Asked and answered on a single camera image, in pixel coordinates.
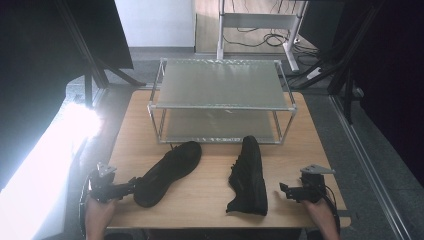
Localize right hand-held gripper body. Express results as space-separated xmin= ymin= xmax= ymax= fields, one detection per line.
xmin=297 ymin=163 xmax=336 ymax=204

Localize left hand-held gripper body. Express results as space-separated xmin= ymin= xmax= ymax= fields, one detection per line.
xmin=88 ymin=162 xmax=134 ymax=204

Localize black shoe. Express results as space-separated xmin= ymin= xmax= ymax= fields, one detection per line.
xmin=133 ymin=140 xmax=203 ymax=209
xmin=225 ymin=135 xmax=269 ymax=217

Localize two-tier metal shoe rack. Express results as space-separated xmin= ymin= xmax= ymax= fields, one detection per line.
xmin=146 ymin=57 xmax=298 ymax=145

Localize person's right hand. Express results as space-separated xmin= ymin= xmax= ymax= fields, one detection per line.
xmin=300 ymin=197 xmax=331 ymax=222

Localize person's left hand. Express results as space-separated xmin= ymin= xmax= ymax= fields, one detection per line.
xmin=84 ymin=195 xmax=117 ymax=224

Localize white power strip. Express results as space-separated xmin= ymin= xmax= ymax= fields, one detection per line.
xmin=305 ymin=67 xmax=323 ymax=81

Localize black tripod stand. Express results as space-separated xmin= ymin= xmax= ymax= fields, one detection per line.
xmin=54 ymin=0 xmax=147 ymax=108

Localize black metal stand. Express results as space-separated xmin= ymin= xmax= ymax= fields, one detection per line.
xmin=287 ymin=0 xmax=388 ymax=125

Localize dark curtain panel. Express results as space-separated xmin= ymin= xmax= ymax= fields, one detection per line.
xmin=0 ymin=0 xmax=134 ymax=188

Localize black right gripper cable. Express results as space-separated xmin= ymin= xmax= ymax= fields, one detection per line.
xmin=321 ymin=185 xmax=342 ymax=234

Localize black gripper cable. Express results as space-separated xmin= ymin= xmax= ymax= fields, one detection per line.
xmin=78 ymin=170 xmax=98 ymax=238
xmin=321 ymin=185 xmax=342 ymax=234

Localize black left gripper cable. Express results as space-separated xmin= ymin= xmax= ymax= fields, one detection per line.
xmin=78 ymin=170 xmax=98 ymax=238

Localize grey metal floor rail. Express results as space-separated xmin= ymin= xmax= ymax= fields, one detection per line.
xmin=328 ymin=94 xmax=413 ymax=240

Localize black floor cables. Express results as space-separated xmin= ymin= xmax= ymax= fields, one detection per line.
xmin=222 ymin=0 xmax=323 ymax=58

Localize white metal desk frame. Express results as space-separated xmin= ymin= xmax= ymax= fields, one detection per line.
xmin=216 ymin=0 xmax=308 ymax=73

